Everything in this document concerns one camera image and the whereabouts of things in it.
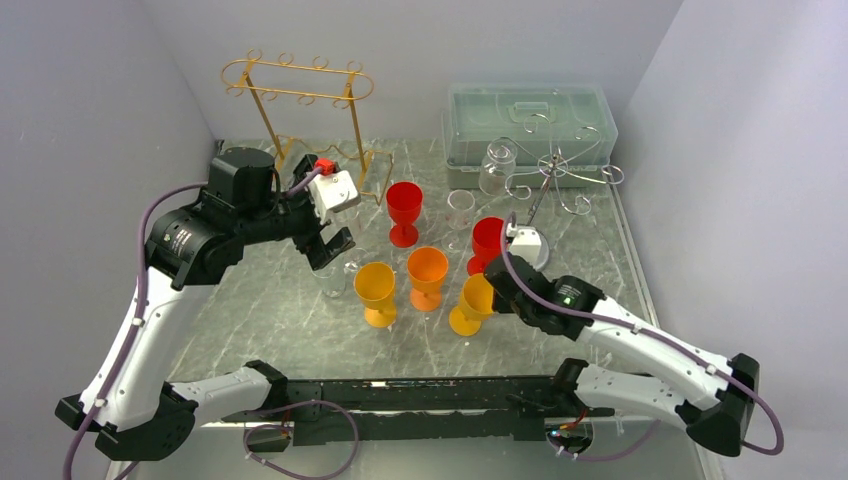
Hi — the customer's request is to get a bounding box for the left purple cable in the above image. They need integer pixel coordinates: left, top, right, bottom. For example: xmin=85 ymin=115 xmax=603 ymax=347
xmin=61 ymin=162 xmax=362 ymax=480

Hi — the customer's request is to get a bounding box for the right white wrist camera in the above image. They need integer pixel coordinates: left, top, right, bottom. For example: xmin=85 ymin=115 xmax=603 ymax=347
xmin=506 ymin=225 xmax=542 ymax=264

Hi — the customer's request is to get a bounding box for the silver wire glass rack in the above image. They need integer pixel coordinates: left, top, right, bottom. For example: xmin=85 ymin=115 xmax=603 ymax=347
xmin=490 ymin=112 xmax=626 ymax=273

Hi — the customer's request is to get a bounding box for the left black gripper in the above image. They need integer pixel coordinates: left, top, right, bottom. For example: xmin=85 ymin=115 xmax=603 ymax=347
xmin=238 ymin=156 xmax=355 ymax=268

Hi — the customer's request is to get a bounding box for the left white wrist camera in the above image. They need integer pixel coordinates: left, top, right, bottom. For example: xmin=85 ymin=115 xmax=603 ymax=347
xmin=307 ymin=170 xmax=361 ymax=224

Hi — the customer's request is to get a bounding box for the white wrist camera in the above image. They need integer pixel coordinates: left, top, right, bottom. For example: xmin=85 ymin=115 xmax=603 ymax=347
xmin=307 ymin=170 xmax=361 ymax=224
xmin=506 ymin=225 xmax=542 ymax=264

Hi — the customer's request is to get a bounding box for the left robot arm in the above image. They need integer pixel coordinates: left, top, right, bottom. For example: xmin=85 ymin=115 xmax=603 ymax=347
xmin=55 ymin=147 xmax=361 ymax=462

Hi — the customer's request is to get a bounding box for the clear stemless glass front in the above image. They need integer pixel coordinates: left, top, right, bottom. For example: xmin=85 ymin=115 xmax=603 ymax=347
xmin=311 ymin=262 xmax=346 ymax=298

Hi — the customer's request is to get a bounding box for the orange goblet centre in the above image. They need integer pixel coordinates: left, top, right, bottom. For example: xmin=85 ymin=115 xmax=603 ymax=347
xmin=407 ymin=246 xmax=449 ymax=312

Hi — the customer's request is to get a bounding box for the red goblet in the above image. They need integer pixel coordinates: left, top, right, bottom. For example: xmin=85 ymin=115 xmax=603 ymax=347
xmin=466 ymin=217 xmax=504 ymax=276
xmin=386 ymin=181 xmax=423 ymax=248

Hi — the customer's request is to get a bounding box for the clear ribbed wine glass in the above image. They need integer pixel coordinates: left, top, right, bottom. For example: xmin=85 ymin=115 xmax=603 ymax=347
xmin=478 ymin=137 xmax=518 ymax=196

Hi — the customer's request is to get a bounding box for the red goblet right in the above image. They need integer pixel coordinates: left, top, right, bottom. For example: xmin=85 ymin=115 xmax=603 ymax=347
xmin=466 ymin=217 xmax=504 ymax=276

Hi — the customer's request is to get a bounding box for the clear plastic storage box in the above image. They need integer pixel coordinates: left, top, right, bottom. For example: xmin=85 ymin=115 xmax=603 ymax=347
xmin=442 ymin=83 xmax=618 ymax=189

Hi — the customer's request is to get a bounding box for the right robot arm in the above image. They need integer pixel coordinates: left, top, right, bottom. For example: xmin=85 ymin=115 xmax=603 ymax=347
xmin=484 ymin=254 xmax=760 ymax=457

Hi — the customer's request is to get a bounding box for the red goblet back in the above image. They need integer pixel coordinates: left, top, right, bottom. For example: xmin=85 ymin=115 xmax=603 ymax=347
xmin=386 ymin=181 xmax=423 ymax=248

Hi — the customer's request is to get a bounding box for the tall clear flute glass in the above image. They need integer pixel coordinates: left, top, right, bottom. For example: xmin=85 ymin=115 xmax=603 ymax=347
xmin=334 ymin=208 xmax=369 ymax=274

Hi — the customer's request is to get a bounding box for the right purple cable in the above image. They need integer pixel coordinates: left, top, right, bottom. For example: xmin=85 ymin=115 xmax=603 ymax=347
xmin=499 ymin=211 xmax=786 ymax=464

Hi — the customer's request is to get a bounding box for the yellow goblet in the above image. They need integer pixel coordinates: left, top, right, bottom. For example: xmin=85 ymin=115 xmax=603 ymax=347
xmin=353 ymin=262 xmax=397 ymax=328
xmin=449 ymin=273 xmax=494 ymax=336

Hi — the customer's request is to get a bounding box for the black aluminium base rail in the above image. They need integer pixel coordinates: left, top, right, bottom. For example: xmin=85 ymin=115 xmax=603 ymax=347
xmin=215 ymin=375 xmax=619 ymax=446

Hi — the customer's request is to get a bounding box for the gold wire glass rack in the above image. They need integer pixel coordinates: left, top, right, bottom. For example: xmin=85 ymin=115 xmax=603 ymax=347
xmin=219 ymin=49 xmax=395 ymax=206

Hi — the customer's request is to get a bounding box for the purple cable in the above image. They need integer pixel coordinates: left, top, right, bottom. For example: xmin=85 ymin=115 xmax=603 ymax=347
xmin=499 ymin=211 xmax=786 ymax=464
xmin=61 ymin=162 xmax=362 ymax=480

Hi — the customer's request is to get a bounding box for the clear glass with red dots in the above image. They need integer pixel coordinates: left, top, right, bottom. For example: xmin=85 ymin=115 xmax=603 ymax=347
xmin=445 ymin=190 xmax=475 ymax=252

